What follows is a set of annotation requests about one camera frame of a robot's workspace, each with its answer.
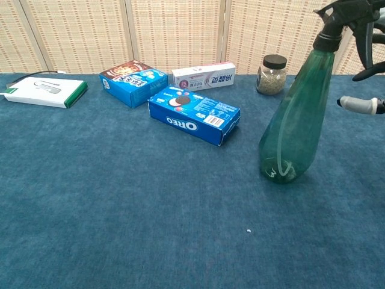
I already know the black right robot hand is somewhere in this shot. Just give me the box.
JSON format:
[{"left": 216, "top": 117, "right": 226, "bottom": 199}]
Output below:
[{"left": 336, "top": 31, "right": 385, "bottom": 116}]

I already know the green transparent spray bottle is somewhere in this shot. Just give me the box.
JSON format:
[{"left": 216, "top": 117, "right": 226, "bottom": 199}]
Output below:
[{"left": 258, "top": 0, "right": 381, "bottom": 185}]

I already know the woven bamboo screen panel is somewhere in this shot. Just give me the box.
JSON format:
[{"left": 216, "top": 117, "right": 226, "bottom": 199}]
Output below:
[
  {"left": 0, "top": 0, "right": 49, "bottom": 74},
  {"left": 221, "top": 0, "right": 335, "bottom": 75},
  {"left": 125, "top": 0, "right": 227, "bottom": 75},
  {"left": 333, "top": 20, "right": 385, "bottom": 75},
  {"left": 19, "top": 0, "right": 135, "bottom": 75}
]

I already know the glass jar with black lid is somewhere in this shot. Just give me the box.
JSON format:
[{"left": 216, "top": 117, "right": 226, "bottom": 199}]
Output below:
[{"left": 256, "top": 54, "right": 288, "bottom": 96}]

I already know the white pink toothpaste box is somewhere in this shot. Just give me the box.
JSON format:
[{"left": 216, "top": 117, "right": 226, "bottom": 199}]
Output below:
[{"left": 171, "top": 61, "right": 236, "bottom": 92}]

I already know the blue Oreo cookie box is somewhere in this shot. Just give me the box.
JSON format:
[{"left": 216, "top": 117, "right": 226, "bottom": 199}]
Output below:
[{"left": 147, "top": 85, "right": 241, "bottom": 148}]

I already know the blue and brown snack box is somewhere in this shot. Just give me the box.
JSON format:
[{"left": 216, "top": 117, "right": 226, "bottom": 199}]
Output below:
[{"left": 99, "top": 60, "right": 169, "bottom": 109}]

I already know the blue tablecloth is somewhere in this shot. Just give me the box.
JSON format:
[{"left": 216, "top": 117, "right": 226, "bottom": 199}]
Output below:
[{"left": 0, "top": 72, "right": 385, "bottom": 289}]

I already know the white box with green edge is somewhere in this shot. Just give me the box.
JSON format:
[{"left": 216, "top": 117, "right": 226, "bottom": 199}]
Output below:
[{"left": 3, "top": 76, "right": 89, "bottom": 109}]

